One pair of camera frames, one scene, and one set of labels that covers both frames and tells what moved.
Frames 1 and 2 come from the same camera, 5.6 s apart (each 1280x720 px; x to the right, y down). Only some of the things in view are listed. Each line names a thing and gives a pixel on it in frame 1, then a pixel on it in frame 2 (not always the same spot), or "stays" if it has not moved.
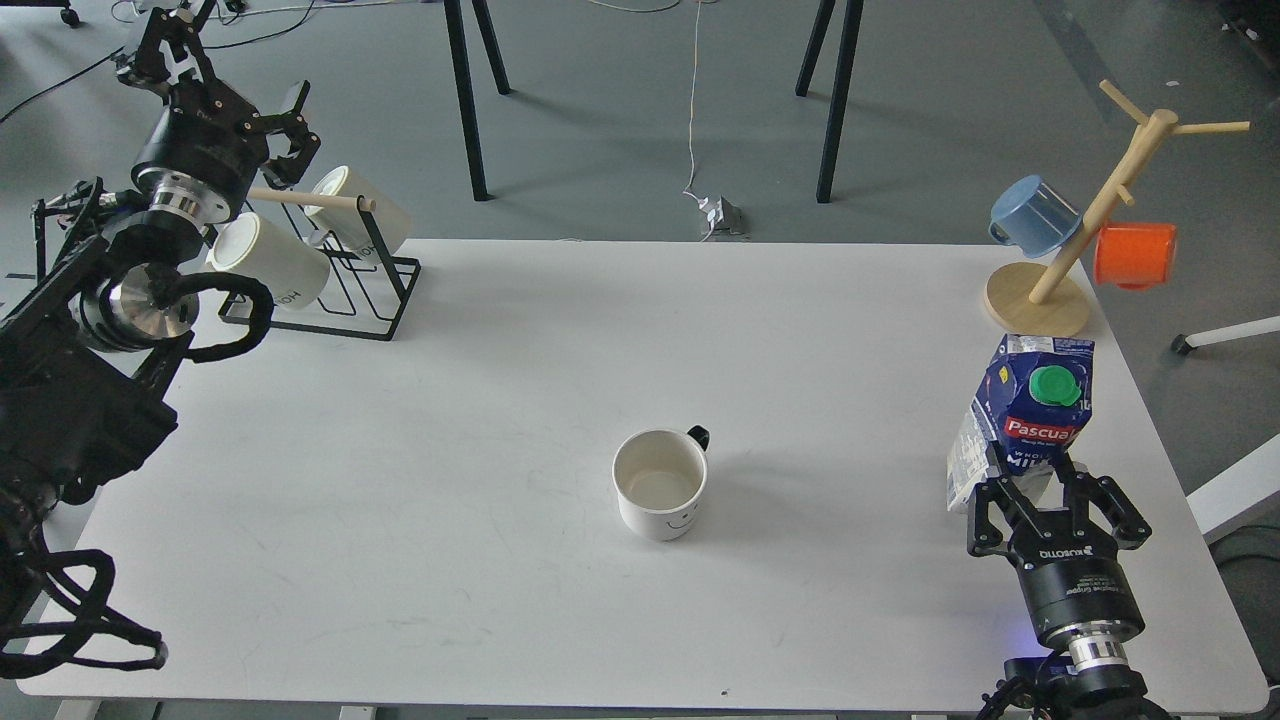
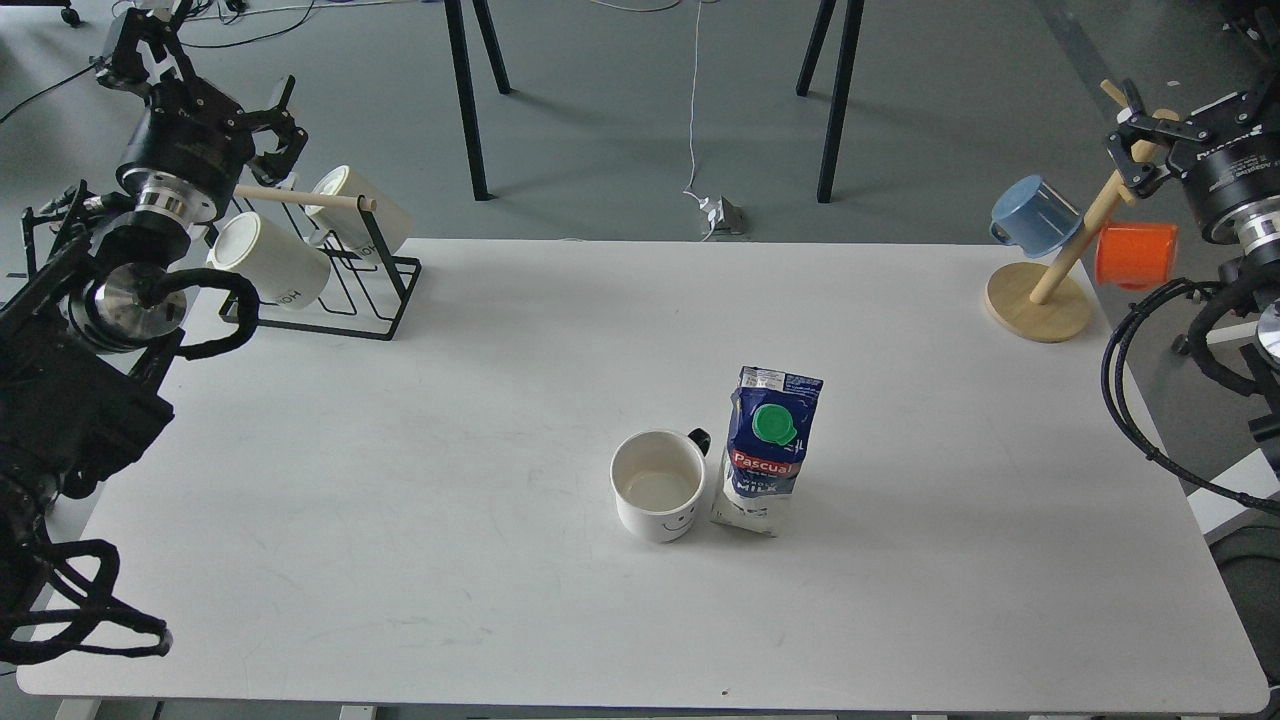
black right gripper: (1066, 580) -> (1229, 176)
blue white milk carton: (1034, 400) -> (769, 414)
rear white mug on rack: (391, 222) stays
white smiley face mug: (659, 476) stays
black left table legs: (457, 34) stays
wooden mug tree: (1047, 299) stays
